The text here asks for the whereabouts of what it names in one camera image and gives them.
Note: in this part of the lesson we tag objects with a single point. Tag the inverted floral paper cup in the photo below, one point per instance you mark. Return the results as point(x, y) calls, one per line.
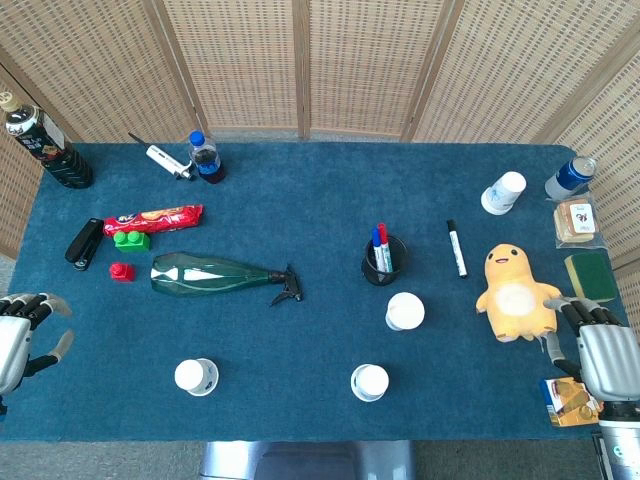
point(371, 381)

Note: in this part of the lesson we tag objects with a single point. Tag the yellow plush toy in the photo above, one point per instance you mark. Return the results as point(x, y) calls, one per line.
point(515, 300)

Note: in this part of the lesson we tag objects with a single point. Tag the black mesh pen holder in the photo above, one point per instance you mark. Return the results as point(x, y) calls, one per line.
point(372, 275)

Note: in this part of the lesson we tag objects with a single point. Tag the green toy brick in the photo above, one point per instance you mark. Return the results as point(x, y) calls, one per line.
point(132, 242)

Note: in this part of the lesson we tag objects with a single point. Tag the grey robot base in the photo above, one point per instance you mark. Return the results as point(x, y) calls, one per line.
point(300, 462)

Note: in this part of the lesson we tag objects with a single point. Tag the packaged sandwich biscuits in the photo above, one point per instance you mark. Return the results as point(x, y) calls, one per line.
point(575, 222)

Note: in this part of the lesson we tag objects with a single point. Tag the red toy brick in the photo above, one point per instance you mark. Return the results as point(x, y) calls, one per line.
point(122, 272)

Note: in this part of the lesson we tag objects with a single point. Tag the woven wooden folding screen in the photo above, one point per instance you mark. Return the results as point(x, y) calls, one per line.
point(240, 60)

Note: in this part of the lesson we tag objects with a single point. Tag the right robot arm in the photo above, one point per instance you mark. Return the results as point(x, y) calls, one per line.
point(620, 440)

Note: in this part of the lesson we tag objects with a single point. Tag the blue cap marker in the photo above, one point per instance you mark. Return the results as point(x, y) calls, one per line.
point(376, 245)

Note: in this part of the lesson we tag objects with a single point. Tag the red cap marker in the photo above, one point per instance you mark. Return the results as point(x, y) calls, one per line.
point(384, 240)

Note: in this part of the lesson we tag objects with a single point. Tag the blue table cloth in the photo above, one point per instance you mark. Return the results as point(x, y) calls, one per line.
point(300, 200)

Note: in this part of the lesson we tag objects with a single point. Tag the blue label drink bottle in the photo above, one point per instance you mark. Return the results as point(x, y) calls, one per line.
point(570, 177)

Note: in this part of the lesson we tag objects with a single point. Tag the yellow blue carton box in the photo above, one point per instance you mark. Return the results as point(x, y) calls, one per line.
point(567, 405)

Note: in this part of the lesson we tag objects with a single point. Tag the white paper cup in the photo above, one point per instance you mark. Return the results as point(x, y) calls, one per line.
point(405, 310)

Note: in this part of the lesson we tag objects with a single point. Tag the white pen-shaped tool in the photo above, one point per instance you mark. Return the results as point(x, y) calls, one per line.
point(162, 157)

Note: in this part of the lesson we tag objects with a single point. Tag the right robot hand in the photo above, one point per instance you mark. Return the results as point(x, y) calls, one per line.
point(610, 355)

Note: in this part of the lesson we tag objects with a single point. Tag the inverted paper cup with fern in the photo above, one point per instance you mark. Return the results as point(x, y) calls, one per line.
point(190, 375)

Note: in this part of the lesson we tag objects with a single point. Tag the dark tea bottle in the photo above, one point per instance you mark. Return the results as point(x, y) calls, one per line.
point(55, 150)

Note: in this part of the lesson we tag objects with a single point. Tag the green spray bottle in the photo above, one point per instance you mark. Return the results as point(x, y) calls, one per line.
point(200, 275)

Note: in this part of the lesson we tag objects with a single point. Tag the red cracker package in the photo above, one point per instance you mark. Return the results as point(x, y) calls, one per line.
point(155, 219)

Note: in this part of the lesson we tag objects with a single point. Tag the green yellow sponge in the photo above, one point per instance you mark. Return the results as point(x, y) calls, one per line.
point(595, 275)

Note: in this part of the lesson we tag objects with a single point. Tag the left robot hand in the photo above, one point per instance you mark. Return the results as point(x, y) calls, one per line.
point(15, 335)

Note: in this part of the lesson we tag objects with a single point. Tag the stacked floral paper cups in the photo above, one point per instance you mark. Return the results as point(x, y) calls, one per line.
point(502, 192)

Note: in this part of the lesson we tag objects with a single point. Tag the black cap marker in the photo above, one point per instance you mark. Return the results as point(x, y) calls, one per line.
point(456, 250)

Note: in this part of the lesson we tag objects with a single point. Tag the cola bottle blue cap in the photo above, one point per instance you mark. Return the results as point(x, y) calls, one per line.
point(205, 160)

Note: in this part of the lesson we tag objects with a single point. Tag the black stapler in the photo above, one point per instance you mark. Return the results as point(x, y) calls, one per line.
point(85, 242)

